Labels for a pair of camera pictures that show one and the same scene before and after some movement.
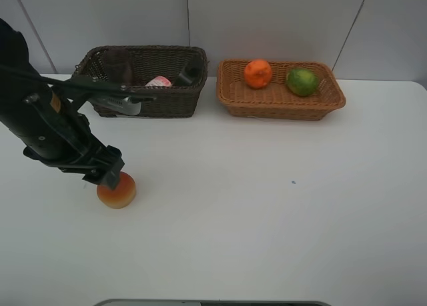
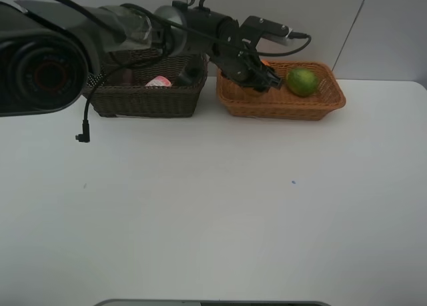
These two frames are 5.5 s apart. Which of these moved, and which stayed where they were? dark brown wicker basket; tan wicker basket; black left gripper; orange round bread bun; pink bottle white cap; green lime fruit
Moved: black left gripper; orange round bread bun
Stayed: pink bottle white cap; dark brown wicker basket; green lime fruit; tan wicker basket
